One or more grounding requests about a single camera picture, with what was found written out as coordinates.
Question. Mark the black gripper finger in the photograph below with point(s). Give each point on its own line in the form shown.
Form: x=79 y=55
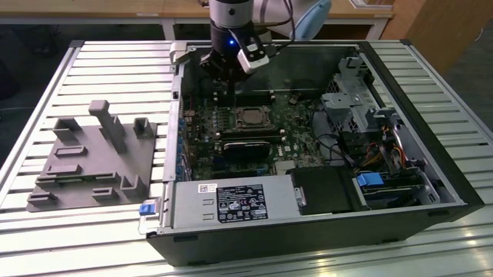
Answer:
x=231 y=95

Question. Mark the silver square CPU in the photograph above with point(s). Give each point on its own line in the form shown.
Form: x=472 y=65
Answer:
x=254 y=116

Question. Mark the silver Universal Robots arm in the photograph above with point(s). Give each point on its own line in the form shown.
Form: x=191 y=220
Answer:
x=231 y=11

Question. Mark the black CPU socket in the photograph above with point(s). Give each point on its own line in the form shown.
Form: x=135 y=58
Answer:
x=238 y=127

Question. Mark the black RAM slots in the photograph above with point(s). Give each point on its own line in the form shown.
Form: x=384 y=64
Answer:
x=251 y=98

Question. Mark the black RAM stick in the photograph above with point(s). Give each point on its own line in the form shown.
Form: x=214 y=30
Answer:
x=250 y=135

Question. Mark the black graphics card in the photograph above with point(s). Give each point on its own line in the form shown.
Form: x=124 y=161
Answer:
x=246 y=150

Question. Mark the green motherboard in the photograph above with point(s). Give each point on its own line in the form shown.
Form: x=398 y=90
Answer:
x=303 y=144

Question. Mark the small silver heatsink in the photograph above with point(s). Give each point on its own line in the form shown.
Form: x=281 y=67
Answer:
x=286 y=168

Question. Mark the grey metal disk bay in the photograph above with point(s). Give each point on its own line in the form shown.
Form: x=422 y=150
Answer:
x=342 y=101

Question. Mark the silver power supply unit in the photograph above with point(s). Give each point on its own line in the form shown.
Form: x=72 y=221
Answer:
x=189 y=207

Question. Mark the grey plastic parts rack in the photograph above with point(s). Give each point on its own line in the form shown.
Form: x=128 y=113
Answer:
x=96 y=161

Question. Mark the blue case latch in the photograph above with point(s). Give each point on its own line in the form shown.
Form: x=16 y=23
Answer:
x=147 y=209

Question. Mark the blue disk carrier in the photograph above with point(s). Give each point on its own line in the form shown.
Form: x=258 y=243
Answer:
x=369 y=180

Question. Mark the black open PC case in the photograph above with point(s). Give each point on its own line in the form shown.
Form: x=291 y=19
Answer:
x=269 y=245

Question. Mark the brown wooden cabinet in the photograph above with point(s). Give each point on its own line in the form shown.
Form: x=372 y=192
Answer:
x=442 y=29

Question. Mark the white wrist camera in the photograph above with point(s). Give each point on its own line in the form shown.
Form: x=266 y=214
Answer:
x=254 y=59

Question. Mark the wooden desk white frame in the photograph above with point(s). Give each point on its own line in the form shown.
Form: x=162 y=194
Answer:
x=115 y=7

